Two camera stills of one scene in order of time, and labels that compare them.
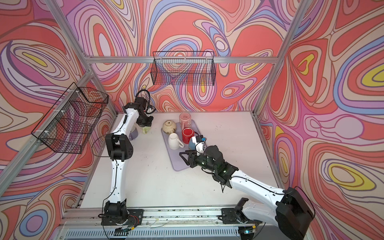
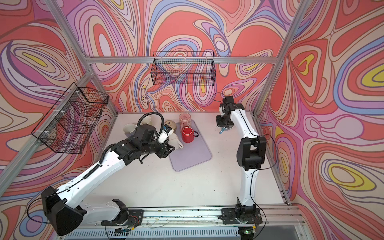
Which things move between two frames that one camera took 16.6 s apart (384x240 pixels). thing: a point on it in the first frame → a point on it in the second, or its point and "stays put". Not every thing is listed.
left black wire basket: [70, 122] stays put
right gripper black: [192, 156] → [221, 124]
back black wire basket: [186, 68] stays put
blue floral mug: [191, 145] → [224, 129]
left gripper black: [148, 123] → [164, 151]
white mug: [174, 142] stays put
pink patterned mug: [185, 120] stays put
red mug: [187, 133] stays put
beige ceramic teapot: [169, 126] stays put
